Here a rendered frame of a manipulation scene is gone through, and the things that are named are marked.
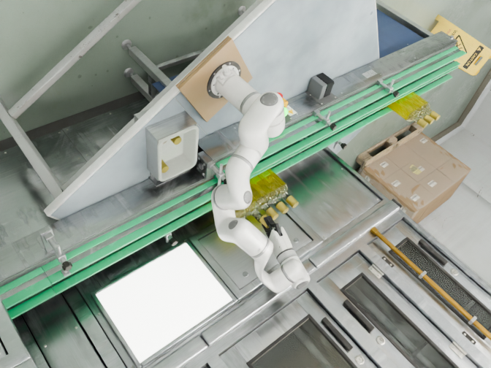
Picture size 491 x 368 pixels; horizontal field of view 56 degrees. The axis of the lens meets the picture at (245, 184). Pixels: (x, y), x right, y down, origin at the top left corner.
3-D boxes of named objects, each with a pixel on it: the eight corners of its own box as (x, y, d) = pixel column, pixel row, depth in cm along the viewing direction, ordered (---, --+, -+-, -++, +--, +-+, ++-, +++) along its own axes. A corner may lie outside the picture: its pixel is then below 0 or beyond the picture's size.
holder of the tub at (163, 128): (147, 177, 185) (158, 190, 181) (145, 126, 164) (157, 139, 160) (183, 161, 193) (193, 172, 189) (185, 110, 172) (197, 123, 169)
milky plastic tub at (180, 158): (147, 169, 180) (159, 184, 176) (145, 127, 163) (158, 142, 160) (184, 152, 189) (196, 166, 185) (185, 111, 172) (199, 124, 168)
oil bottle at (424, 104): (391, 94, 258) (432, 123, 245) (396, 86, 254) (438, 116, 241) (398, 91, 261) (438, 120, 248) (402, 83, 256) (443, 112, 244)
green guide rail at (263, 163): (213, 177, 190) (225, 189, 187) (213, 175, 190) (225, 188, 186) (448, 58, 276) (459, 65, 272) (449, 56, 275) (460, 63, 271)
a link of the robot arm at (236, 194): (222, 155, 156) (199, 188, 150) (245, 152, 144) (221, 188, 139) (248, 182, 162) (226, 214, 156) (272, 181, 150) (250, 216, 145)
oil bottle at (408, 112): (379, 101, 252) (420, 131, 240) (383, 93, 248) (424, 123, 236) (386, 98, 255) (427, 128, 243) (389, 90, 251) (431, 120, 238)
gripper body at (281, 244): (292, 261, 179) (279, 239, 185) (298, 247, 171) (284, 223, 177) (275, 267, 176) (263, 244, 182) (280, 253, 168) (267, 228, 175)
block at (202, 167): (194, 169, 191) (204, 179, 188) (196, 153, 184) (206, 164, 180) (202, 166, 192) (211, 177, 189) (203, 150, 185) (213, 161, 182)
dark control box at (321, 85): (306, 90, 220) (318, 100, 216) (310, 76, 214) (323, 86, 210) (318, 85, 224) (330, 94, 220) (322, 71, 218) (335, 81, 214)
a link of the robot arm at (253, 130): (231, 163, 157) (224, 136, 143) (267, 114, 166) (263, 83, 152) (255, 175, 154) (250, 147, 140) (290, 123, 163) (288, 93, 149)
